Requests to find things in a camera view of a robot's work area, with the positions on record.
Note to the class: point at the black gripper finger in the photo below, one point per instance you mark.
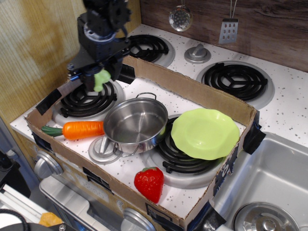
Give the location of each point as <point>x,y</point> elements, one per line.
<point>89,82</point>
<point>114,67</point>

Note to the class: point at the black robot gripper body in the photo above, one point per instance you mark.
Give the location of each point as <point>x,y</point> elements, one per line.
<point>100,37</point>

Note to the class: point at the green toy broccoli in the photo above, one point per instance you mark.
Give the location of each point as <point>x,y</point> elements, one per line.
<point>101,78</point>

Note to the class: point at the small steel pan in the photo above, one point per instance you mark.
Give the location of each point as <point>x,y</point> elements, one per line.
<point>135,126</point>

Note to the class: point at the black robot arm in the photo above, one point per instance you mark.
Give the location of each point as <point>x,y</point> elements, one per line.
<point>105,7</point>

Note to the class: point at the front left black burner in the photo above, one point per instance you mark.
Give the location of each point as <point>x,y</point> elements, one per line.
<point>84,105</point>

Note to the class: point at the orange toy carrot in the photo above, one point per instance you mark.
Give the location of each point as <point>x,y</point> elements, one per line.
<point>76,130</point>

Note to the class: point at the silver stove knob in fence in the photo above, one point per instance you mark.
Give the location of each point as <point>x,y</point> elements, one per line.
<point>101,151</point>

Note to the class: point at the hanging silver strainer ladle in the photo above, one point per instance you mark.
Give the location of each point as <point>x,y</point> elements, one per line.
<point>180,17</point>

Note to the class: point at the silver stove knob at back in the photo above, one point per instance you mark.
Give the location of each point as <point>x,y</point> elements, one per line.
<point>197,55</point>

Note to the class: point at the cardboard fence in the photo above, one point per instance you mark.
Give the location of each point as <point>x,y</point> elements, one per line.
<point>178,207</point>

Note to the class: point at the left oven front knob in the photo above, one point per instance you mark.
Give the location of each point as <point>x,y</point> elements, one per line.
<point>46,166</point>

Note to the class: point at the oven knob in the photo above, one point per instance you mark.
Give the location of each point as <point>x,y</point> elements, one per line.
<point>134,221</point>
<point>46,166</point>

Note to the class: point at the front right black burner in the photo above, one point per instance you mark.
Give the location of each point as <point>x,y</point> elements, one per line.
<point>179,169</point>

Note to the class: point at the light green plastic plate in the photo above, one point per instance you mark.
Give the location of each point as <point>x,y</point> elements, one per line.
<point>205,134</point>

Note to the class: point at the red toy strawberry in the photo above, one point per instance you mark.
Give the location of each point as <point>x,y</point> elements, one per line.
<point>149,182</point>

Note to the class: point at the hanging silver slotted spatula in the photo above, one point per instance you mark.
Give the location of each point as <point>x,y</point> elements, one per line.
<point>229,26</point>

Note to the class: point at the back right black burner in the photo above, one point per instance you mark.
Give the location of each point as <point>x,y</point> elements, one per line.
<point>242,80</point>

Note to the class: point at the yellow object at bottom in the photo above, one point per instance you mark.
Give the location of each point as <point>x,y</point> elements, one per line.
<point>49,219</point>

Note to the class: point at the right oven front knob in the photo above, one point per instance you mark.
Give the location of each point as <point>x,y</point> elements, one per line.
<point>134,221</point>

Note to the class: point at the silver toy sink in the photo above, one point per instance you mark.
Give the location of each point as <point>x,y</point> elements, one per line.
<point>276,173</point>

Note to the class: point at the silver sink drain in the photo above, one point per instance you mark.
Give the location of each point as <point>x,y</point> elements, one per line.
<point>261,216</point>

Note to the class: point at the silver oven door handle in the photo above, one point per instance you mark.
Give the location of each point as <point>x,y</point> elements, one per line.
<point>79,209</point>

